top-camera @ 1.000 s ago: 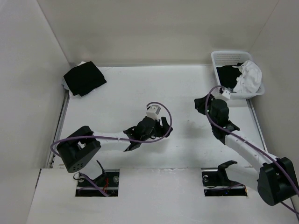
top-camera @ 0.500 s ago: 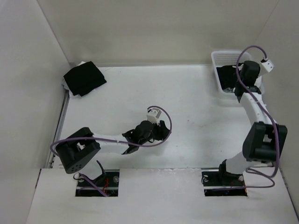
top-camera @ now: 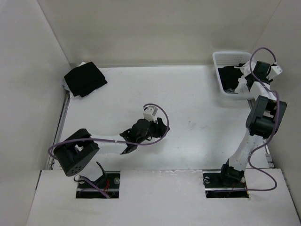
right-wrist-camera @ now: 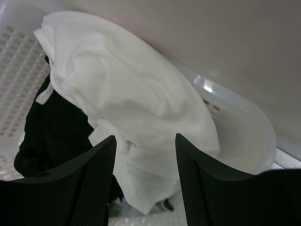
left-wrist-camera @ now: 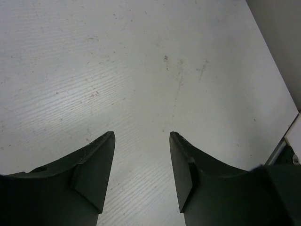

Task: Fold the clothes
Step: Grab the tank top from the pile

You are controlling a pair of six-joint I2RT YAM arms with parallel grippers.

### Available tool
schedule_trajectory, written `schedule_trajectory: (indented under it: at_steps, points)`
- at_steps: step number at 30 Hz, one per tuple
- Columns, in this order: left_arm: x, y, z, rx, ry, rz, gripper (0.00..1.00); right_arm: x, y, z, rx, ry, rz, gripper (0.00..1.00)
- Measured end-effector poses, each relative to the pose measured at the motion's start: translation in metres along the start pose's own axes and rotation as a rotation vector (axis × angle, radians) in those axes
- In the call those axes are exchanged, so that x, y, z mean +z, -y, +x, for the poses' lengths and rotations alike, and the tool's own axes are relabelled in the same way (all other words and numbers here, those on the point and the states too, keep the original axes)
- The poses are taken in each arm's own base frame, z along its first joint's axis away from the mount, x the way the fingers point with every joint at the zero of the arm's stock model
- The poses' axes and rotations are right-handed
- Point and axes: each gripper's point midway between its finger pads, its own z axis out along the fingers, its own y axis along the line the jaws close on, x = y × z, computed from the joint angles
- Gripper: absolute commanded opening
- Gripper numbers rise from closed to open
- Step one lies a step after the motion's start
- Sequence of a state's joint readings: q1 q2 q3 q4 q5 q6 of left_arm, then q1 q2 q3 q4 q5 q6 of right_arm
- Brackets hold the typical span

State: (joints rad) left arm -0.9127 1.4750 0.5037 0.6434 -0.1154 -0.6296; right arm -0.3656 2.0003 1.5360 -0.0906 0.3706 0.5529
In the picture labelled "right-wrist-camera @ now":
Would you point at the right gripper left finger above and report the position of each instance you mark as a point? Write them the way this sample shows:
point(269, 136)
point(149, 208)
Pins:
point(72, 194)

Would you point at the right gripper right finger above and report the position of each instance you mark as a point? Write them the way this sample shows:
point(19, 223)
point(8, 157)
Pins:
point(215, 194)

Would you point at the white tank top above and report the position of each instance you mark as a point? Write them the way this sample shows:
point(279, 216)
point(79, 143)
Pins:
point(129, 90)

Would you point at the black tank top in basket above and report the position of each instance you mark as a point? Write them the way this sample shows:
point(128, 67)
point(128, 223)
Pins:
point(55, 132)

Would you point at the white plastic laundry basket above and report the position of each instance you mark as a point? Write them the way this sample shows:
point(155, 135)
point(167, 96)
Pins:
point(246, 137)

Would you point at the right aluminium table rail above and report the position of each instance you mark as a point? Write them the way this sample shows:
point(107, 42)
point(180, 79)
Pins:
point(285, 161)

